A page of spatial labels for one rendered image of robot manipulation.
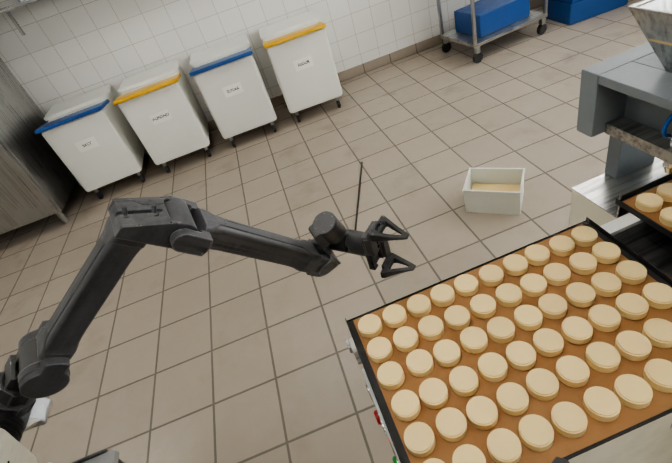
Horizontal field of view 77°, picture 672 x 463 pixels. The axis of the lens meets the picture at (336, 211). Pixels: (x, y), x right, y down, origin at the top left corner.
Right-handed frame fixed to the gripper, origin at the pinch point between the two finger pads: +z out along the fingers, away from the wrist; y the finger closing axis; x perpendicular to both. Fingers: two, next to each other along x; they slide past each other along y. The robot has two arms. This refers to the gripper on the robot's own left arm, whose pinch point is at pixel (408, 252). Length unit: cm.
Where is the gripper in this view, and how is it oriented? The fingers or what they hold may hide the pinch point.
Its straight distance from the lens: 95.0
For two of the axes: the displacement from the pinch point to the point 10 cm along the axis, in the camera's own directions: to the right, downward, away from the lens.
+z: 8.5, 1.2, -5.2
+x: -4.7, 6.3, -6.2
